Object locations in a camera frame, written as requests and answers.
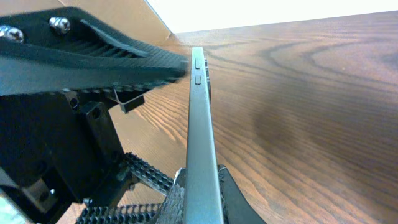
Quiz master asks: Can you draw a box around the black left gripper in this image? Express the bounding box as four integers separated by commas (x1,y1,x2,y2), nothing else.
1,92,138,223

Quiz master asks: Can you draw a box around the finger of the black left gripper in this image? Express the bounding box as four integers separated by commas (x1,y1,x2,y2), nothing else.
76,153,173,224
1,7,188,96

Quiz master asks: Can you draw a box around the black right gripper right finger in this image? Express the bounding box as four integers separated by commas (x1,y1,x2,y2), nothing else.
218,164,266,224

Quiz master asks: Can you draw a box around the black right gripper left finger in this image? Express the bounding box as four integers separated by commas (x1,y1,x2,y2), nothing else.
149,168,186,224

